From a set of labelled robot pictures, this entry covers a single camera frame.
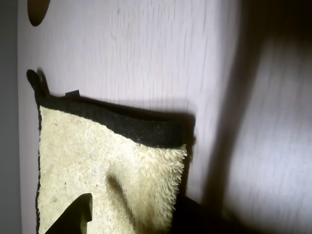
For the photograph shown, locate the brown oval mark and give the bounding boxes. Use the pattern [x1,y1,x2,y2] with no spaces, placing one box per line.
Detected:
[27,0,51,27]

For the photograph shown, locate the yellow towel with black border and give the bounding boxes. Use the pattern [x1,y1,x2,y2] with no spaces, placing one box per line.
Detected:
[26,69,197,234]

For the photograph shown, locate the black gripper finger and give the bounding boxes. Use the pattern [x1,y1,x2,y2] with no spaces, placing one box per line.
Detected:
[171,194,247,234]
[44,193,94,234]

